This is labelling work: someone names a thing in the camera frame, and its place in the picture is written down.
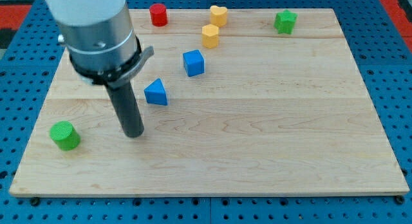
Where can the green star block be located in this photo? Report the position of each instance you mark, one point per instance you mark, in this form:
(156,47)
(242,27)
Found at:
(285,21)

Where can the red cylinder block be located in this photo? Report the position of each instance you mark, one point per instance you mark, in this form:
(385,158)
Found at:
(158,13)

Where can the light wooden board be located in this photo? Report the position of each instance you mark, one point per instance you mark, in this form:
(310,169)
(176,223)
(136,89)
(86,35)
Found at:
(273,115)

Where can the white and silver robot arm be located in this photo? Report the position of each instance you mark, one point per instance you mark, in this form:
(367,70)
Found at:
(100,39)

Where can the green cylinder block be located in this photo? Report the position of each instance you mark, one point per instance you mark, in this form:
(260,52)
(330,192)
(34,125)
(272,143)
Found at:
(64,135)

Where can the yellow heart block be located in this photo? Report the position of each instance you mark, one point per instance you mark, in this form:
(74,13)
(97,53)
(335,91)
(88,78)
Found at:
(218,15)

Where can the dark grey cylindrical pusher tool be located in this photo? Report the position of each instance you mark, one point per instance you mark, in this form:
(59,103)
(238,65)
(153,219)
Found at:
(126,107)

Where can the blue cube block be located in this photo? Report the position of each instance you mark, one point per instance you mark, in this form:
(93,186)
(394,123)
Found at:
(193,63)

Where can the blue triangular prism block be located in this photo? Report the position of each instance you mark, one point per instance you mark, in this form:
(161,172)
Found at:
(155,93)

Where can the yellow hexagon block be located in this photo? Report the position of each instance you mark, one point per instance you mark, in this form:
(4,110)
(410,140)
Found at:
(210,36)

